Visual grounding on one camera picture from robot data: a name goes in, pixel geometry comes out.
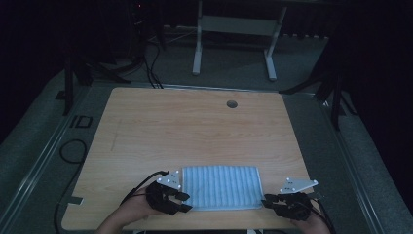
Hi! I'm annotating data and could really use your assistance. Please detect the metal floor rail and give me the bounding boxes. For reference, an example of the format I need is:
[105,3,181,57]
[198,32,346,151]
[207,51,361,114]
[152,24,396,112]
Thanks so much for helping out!
[319,97,389,234]
[0,86,86,230]

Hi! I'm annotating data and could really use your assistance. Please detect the bundle of black cables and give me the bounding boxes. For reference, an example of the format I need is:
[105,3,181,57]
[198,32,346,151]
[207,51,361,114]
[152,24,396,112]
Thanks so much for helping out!
[141,40,165,90]

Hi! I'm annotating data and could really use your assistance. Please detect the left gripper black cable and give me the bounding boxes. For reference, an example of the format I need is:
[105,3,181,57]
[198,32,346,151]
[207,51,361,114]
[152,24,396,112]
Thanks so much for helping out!
[119,170,170,207]

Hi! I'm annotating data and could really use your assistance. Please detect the black metal stand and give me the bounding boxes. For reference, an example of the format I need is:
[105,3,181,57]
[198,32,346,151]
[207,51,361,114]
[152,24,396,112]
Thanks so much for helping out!
[278,38,358,133]
[62,53,132,117]

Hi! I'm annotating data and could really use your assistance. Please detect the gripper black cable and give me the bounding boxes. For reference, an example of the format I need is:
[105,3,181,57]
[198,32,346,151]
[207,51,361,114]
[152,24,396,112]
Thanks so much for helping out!
[119,170,170,207]
[306,191,338,234]

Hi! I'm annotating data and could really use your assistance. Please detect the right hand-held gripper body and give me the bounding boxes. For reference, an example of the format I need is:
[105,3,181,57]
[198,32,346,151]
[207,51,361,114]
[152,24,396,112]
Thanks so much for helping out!
[272,176,319,222]

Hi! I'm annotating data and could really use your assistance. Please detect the black cable loop on floor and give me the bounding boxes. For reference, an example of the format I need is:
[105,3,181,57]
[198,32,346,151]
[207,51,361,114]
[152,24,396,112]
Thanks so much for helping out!
[53,138,89,232]

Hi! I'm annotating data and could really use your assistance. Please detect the blue striped towel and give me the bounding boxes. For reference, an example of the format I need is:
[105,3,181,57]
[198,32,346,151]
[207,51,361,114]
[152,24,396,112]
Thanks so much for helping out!
[181,165,266,212]

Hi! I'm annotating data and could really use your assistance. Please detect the person's left hand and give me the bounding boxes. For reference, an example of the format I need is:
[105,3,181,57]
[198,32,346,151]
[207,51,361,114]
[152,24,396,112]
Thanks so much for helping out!
[120,187,158,219]

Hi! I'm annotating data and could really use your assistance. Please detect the person's right hand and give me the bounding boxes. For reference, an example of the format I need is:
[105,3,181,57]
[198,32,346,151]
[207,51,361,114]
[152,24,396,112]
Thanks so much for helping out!
[289,208,329,230]

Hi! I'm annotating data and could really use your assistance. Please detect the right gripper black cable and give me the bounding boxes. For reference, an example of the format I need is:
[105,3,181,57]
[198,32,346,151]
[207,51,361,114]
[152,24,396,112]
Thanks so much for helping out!
[306,191,338,234]

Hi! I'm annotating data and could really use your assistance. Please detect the grey tape piece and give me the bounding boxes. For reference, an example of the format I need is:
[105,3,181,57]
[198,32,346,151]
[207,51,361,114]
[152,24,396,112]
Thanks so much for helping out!
[67,195,85,206]

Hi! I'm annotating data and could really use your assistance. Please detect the white metal desk frame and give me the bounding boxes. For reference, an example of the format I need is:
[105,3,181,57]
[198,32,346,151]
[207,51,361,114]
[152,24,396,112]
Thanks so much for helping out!
[192,0,288,82]

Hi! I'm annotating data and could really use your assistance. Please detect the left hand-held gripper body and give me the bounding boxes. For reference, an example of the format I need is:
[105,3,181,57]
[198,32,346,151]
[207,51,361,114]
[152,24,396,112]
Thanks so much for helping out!
[144,170,183,216]

